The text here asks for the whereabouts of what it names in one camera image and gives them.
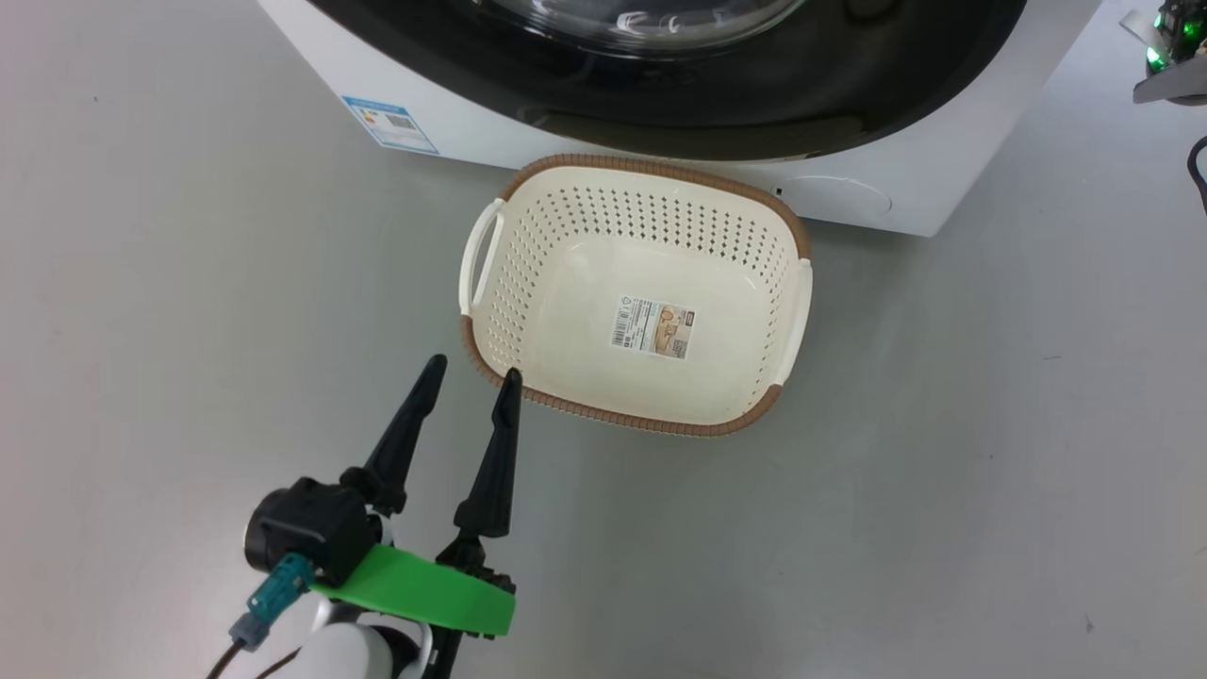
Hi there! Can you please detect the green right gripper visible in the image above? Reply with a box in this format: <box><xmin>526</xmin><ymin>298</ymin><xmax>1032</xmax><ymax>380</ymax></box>
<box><xmin>1122</xmin><ymin>0</ymin><xmax>1207</xmax><ymax>105</ymax></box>

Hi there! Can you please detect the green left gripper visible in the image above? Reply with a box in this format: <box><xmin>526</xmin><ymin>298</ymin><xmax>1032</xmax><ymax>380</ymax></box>
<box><xmin>311</xmin><ymin>355</ymin><xmax>523</xmax><ymax>679</ymax></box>

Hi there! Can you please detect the black glass washing machine door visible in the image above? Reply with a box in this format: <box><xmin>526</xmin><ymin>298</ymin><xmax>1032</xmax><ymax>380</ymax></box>
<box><xmin>304</xmin><ymin>0</ymin><xmax>1029</xmax><ymax>161</ymax></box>

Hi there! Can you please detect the cream laundry basket brown rim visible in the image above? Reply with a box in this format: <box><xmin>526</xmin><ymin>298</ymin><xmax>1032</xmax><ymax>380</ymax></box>
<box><xmin>458</xmin><ymin>154</ymin><xmax>814</xmax><ymax>438</ymax></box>

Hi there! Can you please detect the white washing machine body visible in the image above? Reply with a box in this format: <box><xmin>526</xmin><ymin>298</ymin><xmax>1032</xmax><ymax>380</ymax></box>
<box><xmin>256</xmin><ymin>0</ymin><xmax>1102</xmax><ymax>237</ymax></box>

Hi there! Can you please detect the basket product label sticker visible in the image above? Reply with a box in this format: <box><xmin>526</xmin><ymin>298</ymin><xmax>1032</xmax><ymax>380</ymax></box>
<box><xmin>610</xmin><ymin>295</ymin><xmax>696</xmax><ymax>361</ymax></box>

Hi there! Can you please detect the blue energy label sticker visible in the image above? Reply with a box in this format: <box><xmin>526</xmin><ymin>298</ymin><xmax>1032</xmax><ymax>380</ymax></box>
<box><xmin>341</xmin><ymin>94</ymin><xmax>439</xmax><ymax>155</ymax></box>

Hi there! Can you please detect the round white filter cover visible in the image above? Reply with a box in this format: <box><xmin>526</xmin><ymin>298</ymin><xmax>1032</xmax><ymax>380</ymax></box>
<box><xmin>781</xmin><ymin>174</ymin><xmax>893</xmax><ymax>224</ymax></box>

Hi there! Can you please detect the black floor cable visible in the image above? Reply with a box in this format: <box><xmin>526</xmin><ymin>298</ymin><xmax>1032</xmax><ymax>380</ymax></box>
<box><xmin>1186</xmin><ymin>135</ymin><xmax>1207</xmax><ymax>216</ymax></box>

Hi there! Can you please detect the teal left camera cable plug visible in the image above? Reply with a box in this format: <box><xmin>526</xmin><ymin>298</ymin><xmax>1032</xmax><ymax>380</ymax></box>
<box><xmin>207</xmin><ymin>554</ymin><xmax>314</xmax><ymax>679</ymax></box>

